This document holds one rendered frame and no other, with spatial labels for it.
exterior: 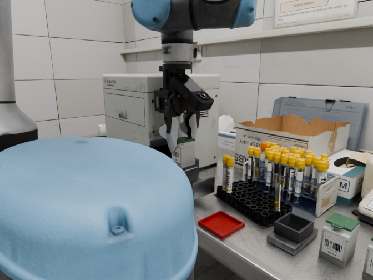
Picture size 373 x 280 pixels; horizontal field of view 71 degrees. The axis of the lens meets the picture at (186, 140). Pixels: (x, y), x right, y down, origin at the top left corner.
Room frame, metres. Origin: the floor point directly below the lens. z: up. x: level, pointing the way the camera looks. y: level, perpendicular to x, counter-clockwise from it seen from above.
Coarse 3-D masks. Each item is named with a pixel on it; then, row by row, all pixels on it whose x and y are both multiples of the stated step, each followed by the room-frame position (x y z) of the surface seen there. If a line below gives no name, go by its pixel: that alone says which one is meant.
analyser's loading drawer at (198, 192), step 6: (192, 168) 0.62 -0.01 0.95; (186, 174) 0.61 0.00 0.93; (192, 174) 0.62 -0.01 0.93; (192, 180) 0.62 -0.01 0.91; (198, 180) 0.62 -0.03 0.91; (204, 180) 0.57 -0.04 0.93; (210, 180) 0.59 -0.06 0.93; (192, 186) 0.58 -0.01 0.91; (198, 186) 0.56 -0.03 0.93; (204, 186) 0.57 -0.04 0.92; (210, 186) 0.59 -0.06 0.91; (198, 192) 0.56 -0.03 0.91; (204, 192) 0.57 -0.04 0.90; (210, 192) 0.59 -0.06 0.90
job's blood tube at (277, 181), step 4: (276, 176) 0.49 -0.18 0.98; (280, 176) 0.49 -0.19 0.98; (276, 180) 0.49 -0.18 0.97; (280, 180) 0.49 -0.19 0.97; (276, 184) 0.49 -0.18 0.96; (280, 184) 0.49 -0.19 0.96; (276, 188) 0.49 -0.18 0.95; (280, 188) 0.49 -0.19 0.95; (276, 192) 0.49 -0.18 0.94; (280, 192) 0.50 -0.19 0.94; (276, 196) 0.49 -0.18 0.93; (280, 196) 0.50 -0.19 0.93; (276, 200) 0.49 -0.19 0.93; (276, 204) 0.49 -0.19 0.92; (276, 208) 0.49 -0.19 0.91
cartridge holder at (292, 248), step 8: (288, 216) 0.46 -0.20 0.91; (296, 216) 0.46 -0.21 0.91; (280, 224) 0.43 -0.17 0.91; (288, 224) 0.46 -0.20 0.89; (296, 224) 0.46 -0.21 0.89; (304, 224) 0.44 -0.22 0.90; (312, 224) 0.43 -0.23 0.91; (272, 232) 0.44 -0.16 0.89; (280, 232) 0.43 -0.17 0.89; (288, 232) 0.42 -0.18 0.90; (296, 232) 0.40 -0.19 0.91; (304, 232) 0.41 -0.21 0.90; (312, 232) 0.44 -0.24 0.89; (272, 240) 0.42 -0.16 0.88; (280, 240) 0.41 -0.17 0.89; (288, 240) 0.41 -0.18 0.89; (296, 240) 0.40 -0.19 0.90; (304, 240) 0.41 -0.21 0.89; (288, 248) 0.40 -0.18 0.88; (296, 248) 0.39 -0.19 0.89
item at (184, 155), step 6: (180, 144) 0.62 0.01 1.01; (186, 144) 0.62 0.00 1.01; (192, 144) 0.63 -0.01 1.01; (180, 150) 0.61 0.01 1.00; (186, 150) 0.62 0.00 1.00; (192, 150) 0.63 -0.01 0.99; (174, 156) 0.63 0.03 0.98; (180, 156) 0.61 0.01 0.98; (186, 156) 0.62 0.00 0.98; (192, 156) 0.63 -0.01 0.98; (180, 162) 0.61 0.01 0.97; (186, 162) 0.62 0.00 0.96; (192, 162) 0.63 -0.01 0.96
